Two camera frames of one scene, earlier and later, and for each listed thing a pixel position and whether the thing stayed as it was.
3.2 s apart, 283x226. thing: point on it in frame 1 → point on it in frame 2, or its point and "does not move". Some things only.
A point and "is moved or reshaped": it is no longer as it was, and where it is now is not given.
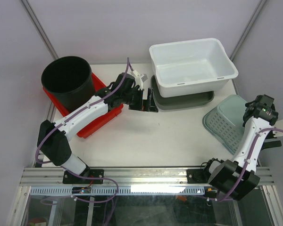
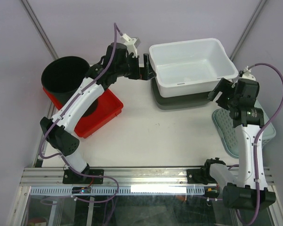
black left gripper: x=149 y=105 → x=145 y=73
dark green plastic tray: x=181 y=101 does not move
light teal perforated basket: x=225 y=123 is moved or reshaped
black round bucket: x=70 y=79 does not move
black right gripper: x=271 y=144 → x=223 y=85
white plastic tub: x=191 y=68 does not move
